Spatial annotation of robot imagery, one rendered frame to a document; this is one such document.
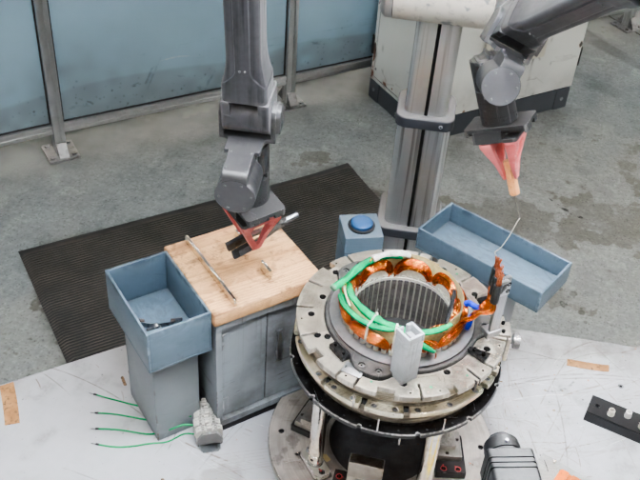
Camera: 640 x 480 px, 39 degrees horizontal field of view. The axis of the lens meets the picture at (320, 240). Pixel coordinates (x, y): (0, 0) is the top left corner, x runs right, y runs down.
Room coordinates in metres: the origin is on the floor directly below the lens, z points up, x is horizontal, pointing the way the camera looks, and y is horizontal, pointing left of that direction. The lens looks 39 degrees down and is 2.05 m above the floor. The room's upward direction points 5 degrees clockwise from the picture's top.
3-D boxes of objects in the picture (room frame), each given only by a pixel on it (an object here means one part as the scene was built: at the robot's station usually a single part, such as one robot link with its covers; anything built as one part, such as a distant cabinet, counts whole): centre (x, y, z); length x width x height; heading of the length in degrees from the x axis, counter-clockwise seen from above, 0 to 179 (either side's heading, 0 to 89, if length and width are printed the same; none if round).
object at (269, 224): (1.09, 0.11, 1.18); 0.07 x 0.07 x 0.09; 36
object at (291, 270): (1.13, 0.12, 1.05); 0.20 x 0.19 x 0.02; 124
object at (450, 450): (0.98, -0.24, 0.83); 0.05 x 0.04 x 0.02; 2
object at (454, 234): (1.23, -0.30, 0.92); 0.25 x 0.11 x 0.28; 53
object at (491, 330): (0.98, -0.27, 1.15); 0.03 x 0.02 x 0.12; 120
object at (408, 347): (0.88, -0.13, 1.14); 0.03 x 0.03 x 0.09; 38
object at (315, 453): (0.94, -0.02, 0.91); 0.02 x 0.02 x 0.21
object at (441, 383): (1.00, -0.13, 1.09); 0.32 x 0.32 x 0.01
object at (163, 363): (1.05, 0.25, 0.92); 0.17 x 0.11 x 0.28; 34
